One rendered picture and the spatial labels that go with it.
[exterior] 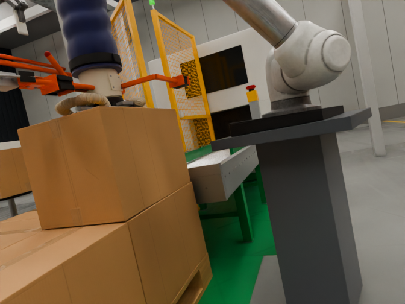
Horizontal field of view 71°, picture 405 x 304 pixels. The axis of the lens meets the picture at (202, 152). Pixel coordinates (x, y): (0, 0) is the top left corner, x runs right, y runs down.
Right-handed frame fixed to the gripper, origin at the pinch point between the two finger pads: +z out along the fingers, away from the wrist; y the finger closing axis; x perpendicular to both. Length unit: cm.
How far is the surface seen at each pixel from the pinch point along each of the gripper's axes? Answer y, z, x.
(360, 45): -160, -24, -359
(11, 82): -1.9, 15.1, 4.1
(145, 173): -20, 54, -29
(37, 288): -21, 69, 25
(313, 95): -112, 3, -968
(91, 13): -7.2, -16.1, -35.4
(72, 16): -0.4, -15.8, -31.0
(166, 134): -20, 40, -54
